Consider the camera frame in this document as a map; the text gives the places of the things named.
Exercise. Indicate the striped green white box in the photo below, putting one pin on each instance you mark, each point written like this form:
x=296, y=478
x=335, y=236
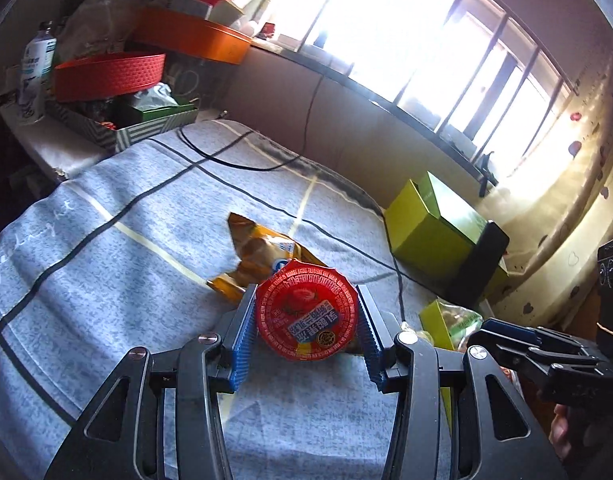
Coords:
x=115, y=125

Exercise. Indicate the green cardboard box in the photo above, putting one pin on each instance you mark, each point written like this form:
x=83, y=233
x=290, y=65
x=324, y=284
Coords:
x=433, y=230

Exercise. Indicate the red woven basket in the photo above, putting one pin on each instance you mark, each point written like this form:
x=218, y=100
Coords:
x=105, y=76

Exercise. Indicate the red lid jelly cup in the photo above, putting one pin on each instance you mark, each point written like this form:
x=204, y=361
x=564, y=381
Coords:
x=306, y=312

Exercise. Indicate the clear bag white candies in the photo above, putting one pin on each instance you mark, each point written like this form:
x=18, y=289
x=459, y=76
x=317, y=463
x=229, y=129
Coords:
x=458, y=324

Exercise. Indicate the shallow green-rimmed box tray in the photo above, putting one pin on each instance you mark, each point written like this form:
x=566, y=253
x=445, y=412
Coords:
x=431, y=324

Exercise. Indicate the black smartphone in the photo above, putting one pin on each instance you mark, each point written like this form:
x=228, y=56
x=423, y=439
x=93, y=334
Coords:
x=477, y=270

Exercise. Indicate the black window clamp mount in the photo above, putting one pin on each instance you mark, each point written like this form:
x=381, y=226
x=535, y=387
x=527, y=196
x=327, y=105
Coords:
x=487, y=175

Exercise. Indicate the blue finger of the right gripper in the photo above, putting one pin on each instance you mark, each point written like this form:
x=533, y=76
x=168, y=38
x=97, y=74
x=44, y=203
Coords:
x=506, y=353
x=525, y=334

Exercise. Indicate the bedside white table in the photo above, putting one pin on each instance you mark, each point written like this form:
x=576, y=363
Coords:
x=61, y=153

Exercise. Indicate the white plastic bottle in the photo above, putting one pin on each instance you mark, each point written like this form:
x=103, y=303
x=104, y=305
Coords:
x=34, y=72

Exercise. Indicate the right hand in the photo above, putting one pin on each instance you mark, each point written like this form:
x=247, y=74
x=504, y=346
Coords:
x=559, y=432

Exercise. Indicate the grey plaid bed sheet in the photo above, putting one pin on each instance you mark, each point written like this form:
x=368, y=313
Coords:
x=121, y=256

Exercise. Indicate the orange storage box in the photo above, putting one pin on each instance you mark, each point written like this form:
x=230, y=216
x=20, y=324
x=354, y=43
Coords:
x=189, y=35

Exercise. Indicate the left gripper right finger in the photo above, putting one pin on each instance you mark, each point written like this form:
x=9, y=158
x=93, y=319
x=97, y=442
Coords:
x=376, y=333

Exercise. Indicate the orange yellow chips bag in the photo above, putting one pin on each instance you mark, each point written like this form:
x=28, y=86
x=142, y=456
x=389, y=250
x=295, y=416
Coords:
x=261, y=252

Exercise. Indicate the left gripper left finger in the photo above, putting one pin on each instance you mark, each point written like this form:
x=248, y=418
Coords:
x=238, y=332

